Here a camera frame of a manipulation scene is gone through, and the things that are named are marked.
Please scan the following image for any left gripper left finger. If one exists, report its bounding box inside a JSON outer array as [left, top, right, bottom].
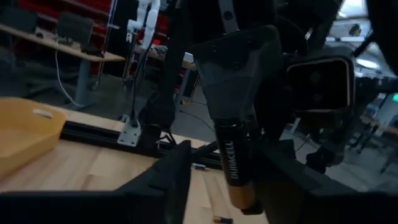
[[116, 140, 192, 224]]

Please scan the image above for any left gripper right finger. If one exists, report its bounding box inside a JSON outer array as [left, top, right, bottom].
[[258, 139, 353, 224]]

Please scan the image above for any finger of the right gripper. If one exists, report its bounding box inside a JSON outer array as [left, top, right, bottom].
[[192, 26, 282, 123]]

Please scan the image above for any yellow plastic bin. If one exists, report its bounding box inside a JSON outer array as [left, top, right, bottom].
[[0, 96, 68, 180]]

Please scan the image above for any wooden office desk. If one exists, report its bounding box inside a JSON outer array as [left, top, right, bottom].
[[0, 23, 126, 106]]

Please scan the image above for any red storage shelf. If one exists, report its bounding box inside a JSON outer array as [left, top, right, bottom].
[[18, 0, 113, 35]]

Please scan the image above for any gray arm base bracket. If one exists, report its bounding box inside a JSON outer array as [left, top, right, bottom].
[[117, 114, 142, 147]]

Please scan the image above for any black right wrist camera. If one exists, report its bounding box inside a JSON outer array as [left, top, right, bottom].
[[284, 55, 357, 114]]

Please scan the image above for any black aluminium table frame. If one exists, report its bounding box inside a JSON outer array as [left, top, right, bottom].
[[60, 120, 224, 170]]

